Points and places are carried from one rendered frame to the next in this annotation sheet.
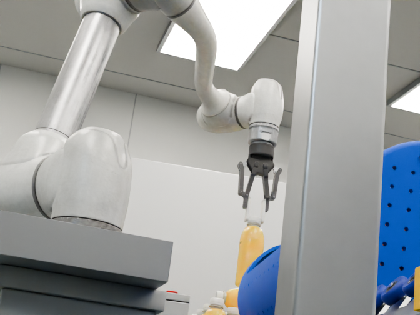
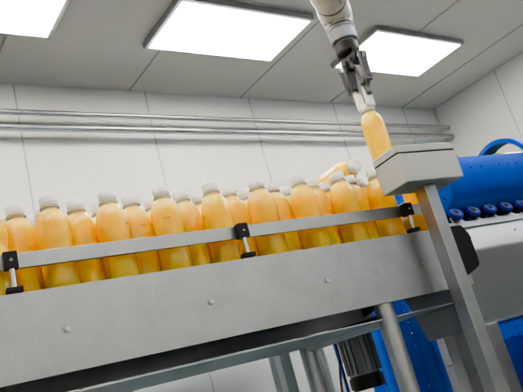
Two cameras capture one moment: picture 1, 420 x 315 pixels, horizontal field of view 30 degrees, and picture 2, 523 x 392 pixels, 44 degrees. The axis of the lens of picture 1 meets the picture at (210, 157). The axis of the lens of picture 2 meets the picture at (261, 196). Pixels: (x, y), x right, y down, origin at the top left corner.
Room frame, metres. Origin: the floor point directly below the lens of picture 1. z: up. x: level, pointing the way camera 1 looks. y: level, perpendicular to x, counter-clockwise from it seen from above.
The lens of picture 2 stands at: (3.31, 1.38, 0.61)
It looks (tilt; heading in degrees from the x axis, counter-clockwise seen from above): 16 degrees up; 246
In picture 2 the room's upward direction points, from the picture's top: 15 degrees counter-clockwise
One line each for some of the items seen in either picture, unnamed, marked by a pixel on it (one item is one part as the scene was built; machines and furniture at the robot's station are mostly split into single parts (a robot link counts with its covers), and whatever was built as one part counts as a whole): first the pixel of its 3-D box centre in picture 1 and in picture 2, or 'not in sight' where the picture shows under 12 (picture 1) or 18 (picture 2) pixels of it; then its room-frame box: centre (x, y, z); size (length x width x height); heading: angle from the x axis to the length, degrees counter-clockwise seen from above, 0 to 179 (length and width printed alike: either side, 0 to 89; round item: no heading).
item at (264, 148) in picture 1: (260, 160); (349, 56); (2.20, -0.15, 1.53); 0.08 x 0.07 x 0.09; 96
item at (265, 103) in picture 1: (262, 104); (332, 5); (2.20, -0.14, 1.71); 0.13 x 0.11 x 0.16; 52
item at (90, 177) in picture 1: (91, 178); not in sight; (1.64, 0.25, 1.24); 0.18 x 0.16 x 0.22; 52
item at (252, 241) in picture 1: (250, 254); (377, 137); (2.20, -0.15, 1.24); 0.07 x 0.07 x 0.19
